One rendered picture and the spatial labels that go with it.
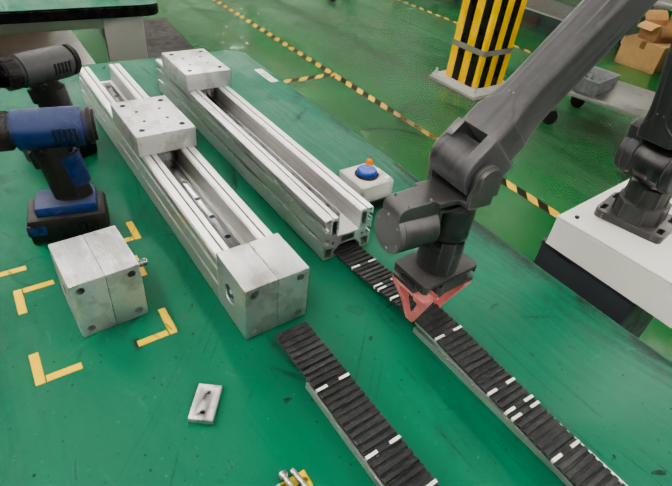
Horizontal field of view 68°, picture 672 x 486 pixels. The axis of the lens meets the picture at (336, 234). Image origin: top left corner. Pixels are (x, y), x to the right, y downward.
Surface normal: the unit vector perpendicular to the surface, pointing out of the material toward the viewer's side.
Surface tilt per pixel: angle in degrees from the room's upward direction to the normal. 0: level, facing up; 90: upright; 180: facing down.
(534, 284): 0
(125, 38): 90
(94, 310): 90
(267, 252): 0
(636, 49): 88
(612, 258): 90
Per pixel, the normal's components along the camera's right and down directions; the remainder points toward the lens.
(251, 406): 0.10, -0.79
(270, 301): 0.57, 0.55
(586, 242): -0.83, 0.28
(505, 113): -0.56, -0.41
